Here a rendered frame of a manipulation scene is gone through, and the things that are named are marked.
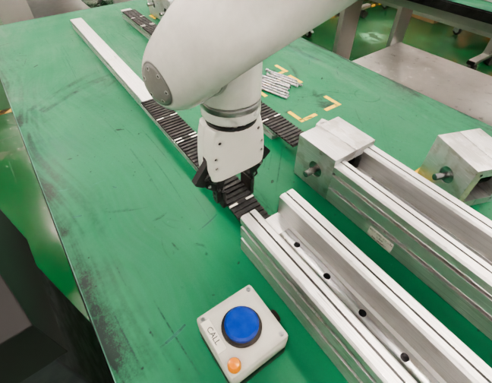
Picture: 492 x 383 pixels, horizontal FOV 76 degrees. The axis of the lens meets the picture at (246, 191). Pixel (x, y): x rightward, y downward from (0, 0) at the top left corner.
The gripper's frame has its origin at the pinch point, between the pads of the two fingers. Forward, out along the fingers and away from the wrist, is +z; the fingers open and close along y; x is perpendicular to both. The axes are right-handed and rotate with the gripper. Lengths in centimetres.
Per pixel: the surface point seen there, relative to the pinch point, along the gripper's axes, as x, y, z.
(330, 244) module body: 20.0, -2.4, -5.0
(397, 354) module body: 33.7, 0.4, -2.5
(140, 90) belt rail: -43.2, 0.1, 0.4
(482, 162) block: 23.4, -33.5, -6.3
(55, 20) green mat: -119, 5, 4
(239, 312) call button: 20.3, 12.6, -4.1
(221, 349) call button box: 22.1, 16.2, -2.8
